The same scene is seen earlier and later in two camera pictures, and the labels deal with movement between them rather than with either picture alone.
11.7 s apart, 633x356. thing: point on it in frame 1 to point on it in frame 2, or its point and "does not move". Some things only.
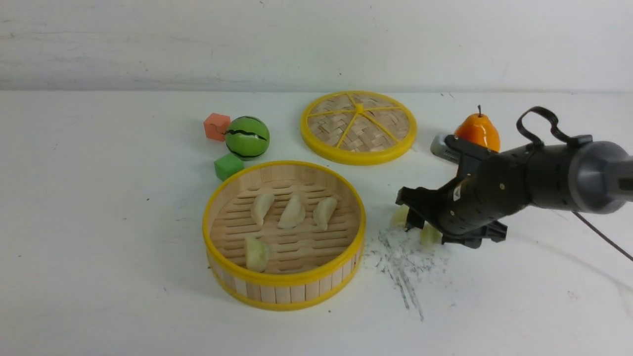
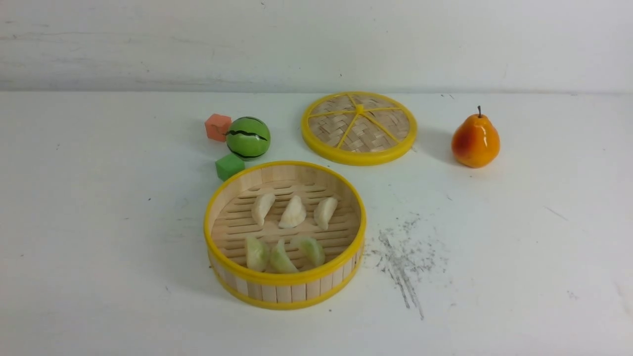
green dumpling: (429, 236) to (280, 259)
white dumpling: (323, 212) does not move
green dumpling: (399, 217) to (312, 248)
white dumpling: (293, 214) does not move
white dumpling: (261, 204) does not move
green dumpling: (256, 254) does not move
